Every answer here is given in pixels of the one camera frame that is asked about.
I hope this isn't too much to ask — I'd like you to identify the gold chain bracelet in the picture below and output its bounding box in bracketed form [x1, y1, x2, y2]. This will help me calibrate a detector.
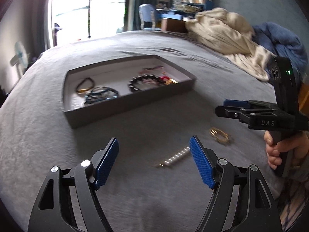
[208, 126, 231, 146]

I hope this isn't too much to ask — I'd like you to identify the white pearl hair clip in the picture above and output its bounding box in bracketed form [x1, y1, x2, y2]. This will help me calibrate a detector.
[155, 146, 191, 168]

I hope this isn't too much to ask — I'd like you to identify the pink cord red charm bracelet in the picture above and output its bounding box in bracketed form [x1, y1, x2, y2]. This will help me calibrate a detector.
[138, 65, 179, 85]

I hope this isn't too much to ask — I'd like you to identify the blue bead necklace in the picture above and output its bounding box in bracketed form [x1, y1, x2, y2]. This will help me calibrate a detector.
[83, 86, 120, 106]

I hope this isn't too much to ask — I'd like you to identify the dark red bead bracelet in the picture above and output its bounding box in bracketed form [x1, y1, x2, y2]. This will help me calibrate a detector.
[75, 77, 96, 96]

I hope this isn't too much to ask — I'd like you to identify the large black bead bracelet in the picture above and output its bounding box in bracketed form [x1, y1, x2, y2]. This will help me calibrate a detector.
[127, 73, 166, 93]

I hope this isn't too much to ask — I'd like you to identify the right hand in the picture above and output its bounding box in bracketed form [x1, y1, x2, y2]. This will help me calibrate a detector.
[264, 131, 308, 170]

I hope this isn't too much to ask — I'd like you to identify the cream blanket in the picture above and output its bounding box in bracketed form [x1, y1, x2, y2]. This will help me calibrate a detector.
[185, 7, 274, 82]

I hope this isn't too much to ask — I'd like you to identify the grey cardboard tray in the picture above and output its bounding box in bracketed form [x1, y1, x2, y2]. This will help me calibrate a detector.
[62, 55, 196, 128]

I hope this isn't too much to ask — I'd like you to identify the blue blanket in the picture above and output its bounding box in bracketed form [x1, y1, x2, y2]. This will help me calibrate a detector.
[252, 22, 308, 82]

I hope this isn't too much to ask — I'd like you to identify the blue desk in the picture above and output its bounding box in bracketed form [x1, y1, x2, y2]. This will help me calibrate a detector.
[157, 1, 214, 33]

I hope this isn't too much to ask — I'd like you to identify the stack of papers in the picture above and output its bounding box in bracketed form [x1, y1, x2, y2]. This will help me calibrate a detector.
[172, 0, 201, 13]

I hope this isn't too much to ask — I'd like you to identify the blue desk chair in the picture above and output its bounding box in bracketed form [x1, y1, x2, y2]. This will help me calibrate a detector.
[139, 4, 161, 31]

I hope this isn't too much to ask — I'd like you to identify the white standing fan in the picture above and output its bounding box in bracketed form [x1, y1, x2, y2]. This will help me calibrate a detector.
[10, 41, 29, 71]

